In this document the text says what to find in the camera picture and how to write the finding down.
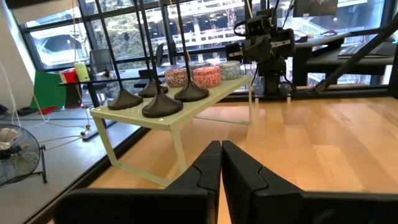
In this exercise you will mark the red patterned tin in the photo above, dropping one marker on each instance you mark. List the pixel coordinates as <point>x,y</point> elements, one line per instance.
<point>207,77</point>

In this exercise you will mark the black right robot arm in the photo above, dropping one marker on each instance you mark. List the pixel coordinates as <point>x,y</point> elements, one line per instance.
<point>272,74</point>

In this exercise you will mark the maroon patterned tin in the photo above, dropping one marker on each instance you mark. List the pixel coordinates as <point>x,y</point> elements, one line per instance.
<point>174,77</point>

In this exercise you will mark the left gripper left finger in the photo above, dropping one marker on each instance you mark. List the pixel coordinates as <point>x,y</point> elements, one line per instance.
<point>199,180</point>

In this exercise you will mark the red container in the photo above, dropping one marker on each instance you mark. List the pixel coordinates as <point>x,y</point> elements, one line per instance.
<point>70,76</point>

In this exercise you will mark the black candlestick holder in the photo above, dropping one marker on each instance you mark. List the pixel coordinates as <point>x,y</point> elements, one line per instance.
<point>149,91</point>
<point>124,101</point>
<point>161,107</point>
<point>191,93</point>

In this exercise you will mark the light green cup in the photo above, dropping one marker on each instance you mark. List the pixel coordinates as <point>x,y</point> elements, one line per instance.
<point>81,71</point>

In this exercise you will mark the green perforated metal shelf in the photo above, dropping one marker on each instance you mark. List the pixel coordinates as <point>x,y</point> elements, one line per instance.
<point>217,91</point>

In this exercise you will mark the black hanging monitor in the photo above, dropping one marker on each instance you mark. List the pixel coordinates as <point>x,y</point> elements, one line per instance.
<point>315,7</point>

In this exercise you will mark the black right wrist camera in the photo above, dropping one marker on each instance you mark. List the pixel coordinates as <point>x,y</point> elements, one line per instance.
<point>255,27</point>

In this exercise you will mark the light blue patterned tin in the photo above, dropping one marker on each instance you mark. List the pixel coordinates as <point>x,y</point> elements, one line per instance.
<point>230,70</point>

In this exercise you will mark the black floor fan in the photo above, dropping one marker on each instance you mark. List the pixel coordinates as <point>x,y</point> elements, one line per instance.
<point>7,153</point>

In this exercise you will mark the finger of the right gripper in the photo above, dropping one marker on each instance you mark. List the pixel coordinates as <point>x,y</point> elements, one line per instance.
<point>253,49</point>
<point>265,48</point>

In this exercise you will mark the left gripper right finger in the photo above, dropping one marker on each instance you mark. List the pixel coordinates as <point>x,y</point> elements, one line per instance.
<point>245,186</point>

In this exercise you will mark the green panel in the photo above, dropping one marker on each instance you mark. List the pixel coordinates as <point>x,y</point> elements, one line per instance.
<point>46,90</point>

